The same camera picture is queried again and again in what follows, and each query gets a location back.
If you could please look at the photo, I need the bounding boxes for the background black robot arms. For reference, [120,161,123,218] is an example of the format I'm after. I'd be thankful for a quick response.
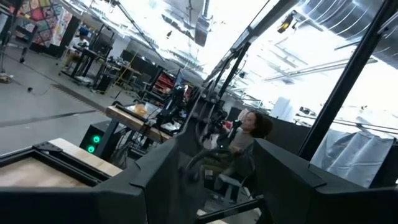
[155,83,187,125]

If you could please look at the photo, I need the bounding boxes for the light blue plastic sheet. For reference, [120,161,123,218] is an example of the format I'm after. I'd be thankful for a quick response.
[310,129,396,189]

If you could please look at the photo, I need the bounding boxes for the person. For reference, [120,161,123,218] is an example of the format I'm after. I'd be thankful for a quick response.
[63,27,91,68]
[214,110,274,187]

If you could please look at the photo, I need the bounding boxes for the black office chair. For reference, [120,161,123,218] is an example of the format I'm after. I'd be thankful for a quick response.
[214,146,254,206]

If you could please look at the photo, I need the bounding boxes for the wooden top workbench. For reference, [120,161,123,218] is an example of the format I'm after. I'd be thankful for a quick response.
[104,102,175,144]

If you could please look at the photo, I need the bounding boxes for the colourful patchwork quilt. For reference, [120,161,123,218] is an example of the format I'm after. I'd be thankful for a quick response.
[18,0,74,47]

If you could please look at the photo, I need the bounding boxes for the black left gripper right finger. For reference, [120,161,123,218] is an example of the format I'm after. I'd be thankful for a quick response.
[253,138,398,224]

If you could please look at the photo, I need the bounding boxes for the black partition panel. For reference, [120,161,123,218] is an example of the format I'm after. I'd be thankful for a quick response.
[267,116,312,156]

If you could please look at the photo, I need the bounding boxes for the red storage shelves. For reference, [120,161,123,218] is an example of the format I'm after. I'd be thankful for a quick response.
[152,72,175,96]

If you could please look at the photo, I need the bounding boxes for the black standing desk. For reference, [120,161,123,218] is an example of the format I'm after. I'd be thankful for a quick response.
[60,46,108,86]

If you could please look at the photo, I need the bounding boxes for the black computer with green lights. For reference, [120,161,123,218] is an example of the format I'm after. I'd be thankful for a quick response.
[79,120,124,161]

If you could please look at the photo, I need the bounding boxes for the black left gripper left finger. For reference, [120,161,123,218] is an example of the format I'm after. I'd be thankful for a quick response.
[0,138,181,224]

